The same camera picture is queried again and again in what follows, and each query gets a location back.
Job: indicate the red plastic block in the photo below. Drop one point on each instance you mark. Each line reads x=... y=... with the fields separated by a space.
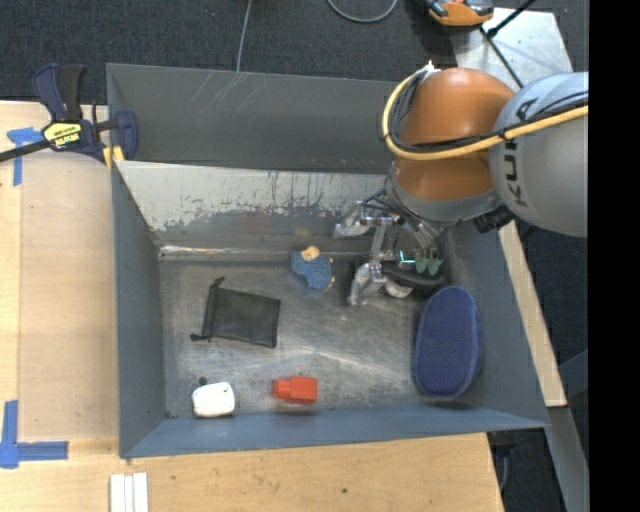
x=298 y=390

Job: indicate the black and white round object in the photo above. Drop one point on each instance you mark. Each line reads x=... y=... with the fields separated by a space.
x=400 y=289

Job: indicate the grey metal bin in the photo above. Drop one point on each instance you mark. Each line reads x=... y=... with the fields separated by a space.
x=350 y=350

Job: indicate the blue toy figure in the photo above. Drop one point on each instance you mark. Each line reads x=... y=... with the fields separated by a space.
x=315 y=270

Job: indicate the black cylinder on white bracket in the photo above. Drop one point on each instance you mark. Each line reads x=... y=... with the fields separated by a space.
x=493 y=220

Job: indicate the white rounded block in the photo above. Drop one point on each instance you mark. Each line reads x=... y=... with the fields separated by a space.
x=213 y=399

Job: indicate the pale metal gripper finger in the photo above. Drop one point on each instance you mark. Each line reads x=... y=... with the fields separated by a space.
x=376 y=277
x=356 y=290

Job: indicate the black mesh pouch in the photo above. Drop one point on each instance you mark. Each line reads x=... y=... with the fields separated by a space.
x=245 y=316

